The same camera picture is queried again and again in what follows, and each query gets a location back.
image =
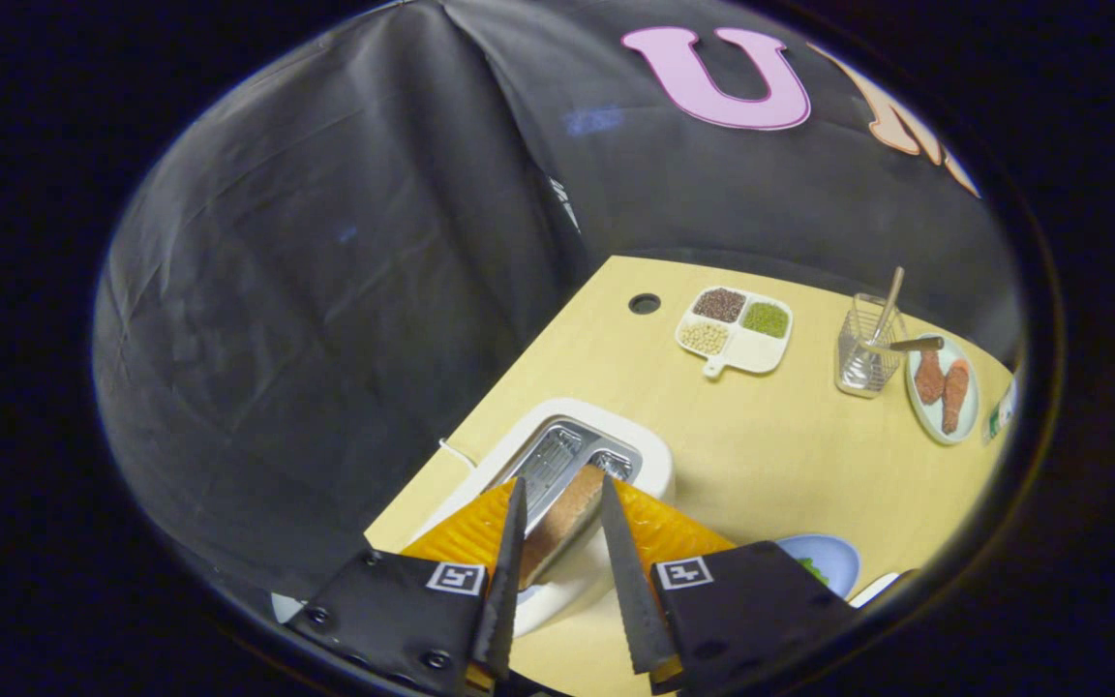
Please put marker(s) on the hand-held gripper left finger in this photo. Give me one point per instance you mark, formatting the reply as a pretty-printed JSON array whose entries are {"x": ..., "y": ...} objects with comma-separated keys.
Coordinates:
[{"x": 504, "y": 590}]

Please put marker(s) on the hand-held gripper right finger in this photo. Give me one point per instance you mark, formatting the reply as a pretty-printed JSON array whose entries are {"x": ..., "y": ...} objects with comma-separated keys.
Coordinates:
[{"x": 630, "y": 590}]

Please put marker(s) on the brown crust bread slice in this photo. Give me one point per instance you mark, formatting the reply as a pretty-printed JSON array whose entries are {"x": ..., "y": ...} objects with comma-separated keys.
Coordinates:
[{"x": 562, "y": 523}]

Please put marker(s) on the green lettuce leaf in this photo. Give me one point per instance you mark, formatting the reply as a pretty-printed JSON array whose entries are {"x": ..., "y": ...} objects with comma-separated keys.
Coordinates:
[{"x": 812, "y": 571}]

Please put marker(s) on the white toaster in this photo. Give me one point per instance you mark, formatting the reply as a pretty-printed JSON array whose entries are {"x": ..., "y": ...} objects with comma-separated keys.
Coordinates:
[{"x": 637, "y": 443}]

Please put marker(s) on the blue round plate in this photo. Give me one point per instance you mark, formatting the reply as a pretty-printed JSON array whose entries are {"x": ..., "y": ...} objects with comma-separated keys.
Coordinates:
[{"x": 835, "y": 556}]

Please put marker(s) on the white square plate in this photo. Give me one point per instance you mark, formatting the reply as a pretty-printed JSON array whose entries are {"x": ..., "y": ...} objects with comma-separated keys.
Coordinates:
[{"x": 875, "y": 587}]

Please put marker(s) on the white divided tray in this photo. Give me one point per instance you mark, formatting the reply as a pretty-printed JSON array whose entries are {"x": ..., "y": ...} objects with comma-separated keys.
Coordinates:
[{"x": 756, "y": 350}]

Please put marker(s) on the pale green oval plate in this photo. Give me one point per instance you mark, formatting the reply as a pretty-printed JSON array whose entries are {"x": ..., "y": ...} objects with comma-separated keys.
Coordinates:
[{"x": 920, "y": 413}]

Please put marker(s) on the black backdrop cloth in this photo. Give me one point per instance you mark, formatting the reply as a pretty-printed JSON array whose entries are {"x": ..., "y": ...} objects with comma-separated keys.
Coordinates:
[{"x": 325, "y": 290}]

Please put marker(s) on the brown meat patty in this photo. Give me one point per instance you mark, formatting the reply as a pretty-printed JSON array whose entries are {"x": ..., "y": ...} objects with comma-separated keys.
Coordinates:
[
  {"x": 954, "y": 397},
  {"x": 929, "y": 378}
]

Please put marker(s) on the clear plastic water bottle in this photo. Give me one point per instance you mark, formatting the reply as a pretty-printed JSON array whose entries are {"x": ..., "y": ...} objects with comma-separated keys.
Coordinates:
[{"x": 1003, "y": 416}]

